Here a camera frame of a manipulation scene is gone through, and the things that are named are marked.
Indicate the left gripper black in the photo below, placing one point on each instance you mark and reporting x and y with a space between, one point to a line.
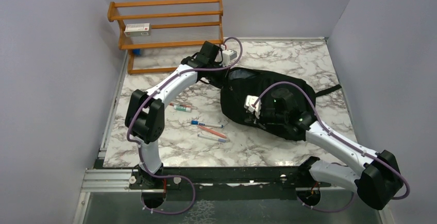
221 82

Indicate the black student backpack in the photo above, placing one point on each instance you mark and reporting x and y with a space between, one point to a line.
240 82

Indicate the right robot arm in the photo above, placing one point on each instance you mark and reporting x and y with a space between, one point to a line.
373 176

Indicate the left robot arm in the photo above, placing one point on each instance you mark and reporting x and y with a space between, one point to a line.
145 117

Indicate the wooden shelf rack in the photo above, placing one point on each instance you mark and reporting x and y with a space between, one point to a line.
173 24

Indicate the white green glue stick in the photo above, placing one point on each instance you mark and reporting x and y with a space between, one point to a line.
182 109

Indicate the white blue marker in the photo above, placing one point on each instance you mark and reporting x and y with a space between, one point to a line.
218 139

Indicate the blue capped marker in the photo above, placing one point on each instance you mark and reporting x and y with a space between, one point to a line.
196 122

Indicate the orange pen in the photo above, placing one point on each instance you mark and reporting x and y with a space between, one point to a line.
212 132

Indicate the white red box on shelf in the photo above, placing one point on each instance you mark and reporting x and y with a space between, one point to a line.
137 30

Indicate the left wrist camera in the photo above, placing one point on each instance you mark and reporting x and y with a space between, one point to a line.
227 56

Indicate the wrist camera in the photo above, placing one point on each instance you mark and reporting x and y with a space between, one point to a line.
252 104
227 56

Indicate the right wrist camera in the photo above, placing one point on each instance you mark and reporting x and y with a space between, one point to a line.
252 104

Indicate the black mounting rail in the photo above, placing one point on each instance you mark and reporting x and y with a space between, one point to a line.
206 183

